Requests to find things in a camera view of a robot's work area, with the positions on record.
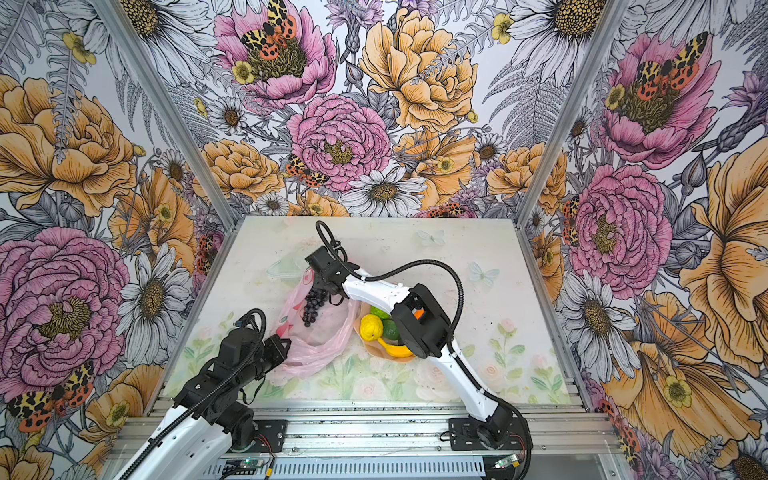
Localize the dark purple grape bunch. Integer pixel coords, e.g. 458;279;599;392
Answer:
301;288;329;328

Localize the bright green lime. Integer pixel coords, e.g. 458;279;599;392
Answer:
370;306;390;320

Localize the yellow lemon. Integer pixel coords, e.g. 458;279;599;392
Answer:
358;314;384;342

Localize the pink plastic bag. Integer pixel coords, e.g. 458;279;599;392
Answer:
267;268;360;385

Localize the pink scalloped plate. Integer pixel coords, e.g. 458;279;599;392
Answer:
353;303;416;363

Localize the yellow banana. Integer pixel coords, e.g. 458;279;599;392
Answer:
377;338;414;359

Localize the dark green avocado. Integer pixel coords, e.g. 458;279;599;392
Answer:
382;319;400;342

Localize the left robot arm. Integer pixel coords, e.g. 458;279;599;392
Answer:
115;327;291;479

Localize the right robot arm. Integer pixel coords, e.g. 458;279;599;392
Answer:
306;246;533;451

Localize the left green circuit board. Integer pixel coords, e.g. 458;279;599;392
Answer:
221;459;262;479

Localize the green circuit board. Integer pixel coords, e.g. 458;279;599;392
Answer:
494;454;520;469
221;459;262;479

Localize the right green circuit board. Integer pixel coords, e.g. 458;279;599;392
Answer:
494;454;520;469

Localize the left black cable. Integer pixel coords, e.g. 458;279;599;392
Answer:
116;308;268;480

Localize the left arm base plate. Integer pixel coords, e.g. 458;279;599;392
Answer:
230;419;288;454

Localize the white vented cable duct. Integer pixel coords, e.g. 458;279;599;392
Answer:
199;456;486;479

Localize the left aluminium frame post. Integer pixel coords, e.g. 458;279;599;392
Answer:
94;1;240;232

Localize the aluminium frame post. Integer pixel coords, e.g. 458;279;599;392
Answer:
94;1;240;232
515;0;630;230

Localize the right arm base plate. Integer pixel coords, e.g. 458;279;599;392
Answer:
441;417;529;451

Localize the aluminium mounting rail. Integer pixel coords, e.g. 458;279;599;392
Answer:
110;400;622;460

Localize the right aluminium frame post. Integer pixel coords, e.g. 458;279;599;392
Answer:
515;0;630;230

